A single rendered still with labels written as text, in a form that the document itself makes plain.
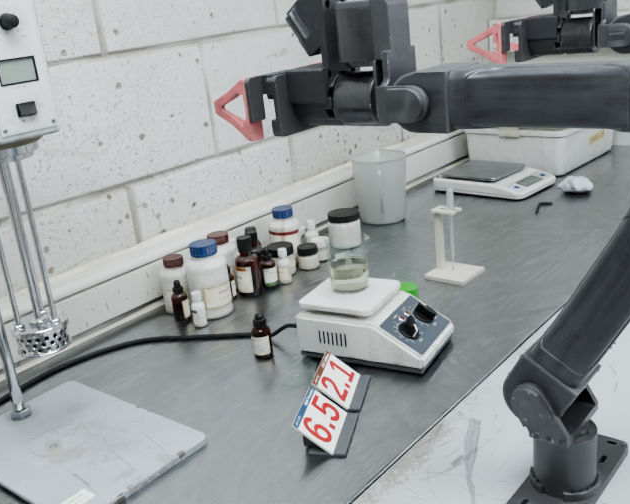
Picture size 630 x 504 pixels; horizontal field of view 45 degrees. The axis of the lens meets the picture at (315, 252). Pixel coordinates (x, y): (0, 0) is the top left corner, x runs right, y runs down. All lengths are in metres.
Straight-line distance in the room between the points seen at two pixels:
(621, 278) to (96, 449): 0.64
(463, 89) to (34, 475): 0.66
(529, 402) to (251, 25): 1.07
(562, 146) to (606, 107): 1.38
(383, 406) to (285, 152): 0.82
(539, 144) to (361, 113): 1.31
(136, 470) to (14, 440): 0.20
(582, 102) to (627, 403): 0.46
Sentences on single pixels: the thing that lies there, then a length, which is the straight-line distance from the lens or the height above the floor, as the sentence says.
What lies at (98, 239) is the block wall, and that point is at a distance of 1.38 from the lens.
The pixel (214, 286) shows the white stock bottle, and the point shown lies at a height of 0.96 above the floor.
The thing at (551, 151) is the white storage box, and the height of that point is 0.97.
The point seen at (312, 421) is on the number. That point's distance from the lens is 0.94.
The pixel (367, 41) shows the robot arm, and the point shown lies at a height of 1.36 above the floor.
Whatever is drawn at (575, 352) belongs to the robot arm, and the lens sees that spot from 0.75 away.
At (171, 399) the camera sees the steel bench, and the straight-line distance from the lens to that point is 1.10.
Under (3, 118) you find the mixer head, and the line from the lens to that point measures 0.84.
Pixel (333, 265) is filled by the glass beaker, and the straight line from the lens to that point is 1.12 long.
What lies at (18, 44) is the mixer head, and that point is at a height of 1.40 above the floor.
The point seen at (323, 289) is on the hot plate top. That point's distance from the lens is 1.16.
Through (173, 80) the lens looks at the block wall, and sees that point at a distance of 1.47.
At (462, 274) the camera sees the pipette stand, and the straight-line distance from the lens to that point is 1.40.
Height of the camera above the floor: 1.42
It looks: 19 degrees down
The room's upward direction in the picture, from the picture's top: 6 degrees counter-clockwise
